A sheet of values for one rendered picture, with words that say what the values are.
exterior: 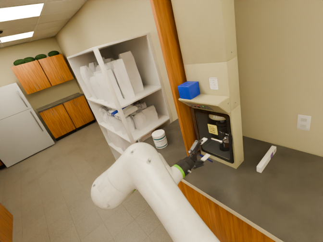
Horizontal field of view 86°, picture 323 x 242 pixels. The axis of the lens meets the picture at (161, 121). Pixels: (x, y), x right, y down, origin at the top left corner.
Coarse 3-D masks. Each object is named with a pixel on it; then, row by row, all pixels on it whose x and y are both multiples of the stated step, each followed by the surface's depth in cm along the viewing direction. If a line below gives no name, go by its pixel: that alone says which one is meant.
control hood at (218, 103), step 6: (198, 96) 115; (204, 96) 112; (210, 96) 110; (216, 96) 107; (222, 96) 105; (186, 102) 118; (192, 102) 112; (198, 102) 107; (204, 102) 104; (210, 102) 101; (216, 102) 99; (222, 102) 98; (228, 102) 102; (216, 108) 103; (222, 108) 99; (228, 108) 103
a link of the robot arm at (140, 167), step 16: (144, 144) 55; (128, 160) 51; (144, 160) 51; (160, 160) 54; (112, 176) 54; (128, 176) 52; (144, 176) 50; (160, 176) 50; (128, 192) 56; (144, 192) 50; (160, 192) 48; (176, 192) 49; (160, 208) 47; (176, 208) 47; (192, 208) 49; (176, 224) 45; (192, 224) 45; (176, 240) 45; (192, 240) 43; (208, 240) 44
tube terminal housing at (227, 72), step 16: (192, 64) 111; (208, 64) 103; (224, 64) 95; (192, 80) 118; (208, 80) 108; (224, 80) 99; (224, 112) 110; (240, 112) 114; (240, 128) 118; (240, 144) 123; (240, 160) 128
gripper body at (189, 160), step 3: (189, 156) 107; (192, 156) 106; (183, 159) 106; (186, 159) 105; (189, 159) 104; (192, 159) 107; (195, 159) 109; (189, 162) 103; (192, 162) 104; (189, 165) 103; (192, 165) 104
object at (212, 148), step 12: (204, 120) 126; (216, 120) 117; (228, 120) 109; (204, 132) 132; (228, 132) 113; (204, 144) 139; (216, 144) 128; (228, 144) 118; (216, 156) 134; (228, 156) 124
